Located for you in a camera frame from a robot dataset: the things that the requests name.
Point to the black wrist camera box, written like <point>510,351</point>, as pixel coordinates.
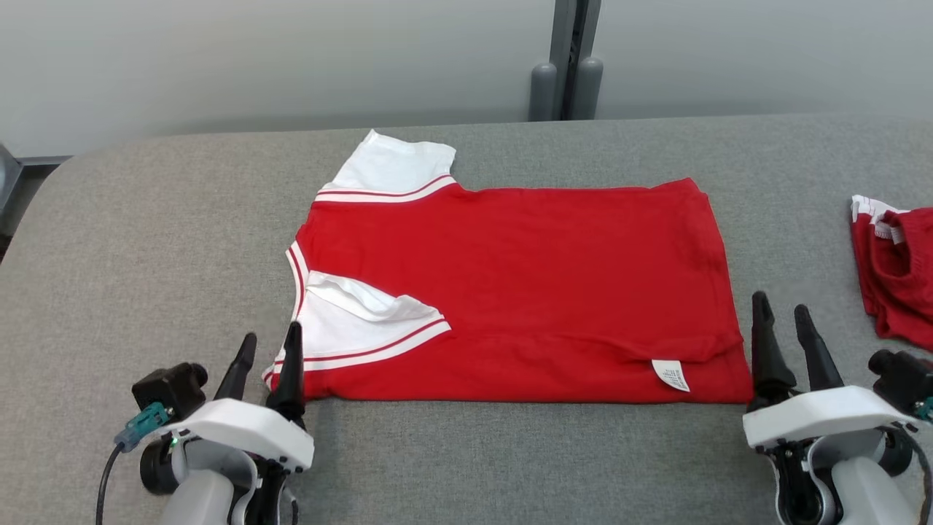
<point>907,379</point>
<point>171,386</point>

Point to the red t-shirt white sleeves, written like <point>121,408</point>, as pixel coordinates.
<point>547,277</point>

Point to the grey curved stand leg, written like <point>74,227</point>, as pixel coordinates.
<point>6,175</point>

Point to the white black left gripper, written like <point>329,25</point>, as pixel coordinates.
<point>240,430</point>

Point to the grey metal partition post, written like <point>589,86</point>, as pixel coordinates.
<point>561,44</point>

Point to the red shorts white waistband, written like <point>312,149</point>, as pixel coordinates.
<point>904,292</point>

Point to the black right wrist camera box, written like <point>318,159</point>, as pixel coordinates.
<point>907,379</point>

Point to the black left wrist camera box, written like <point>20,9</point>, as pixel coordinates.
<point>171,386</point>

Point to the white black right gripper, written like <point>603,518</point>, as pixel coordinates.
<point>816,419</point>

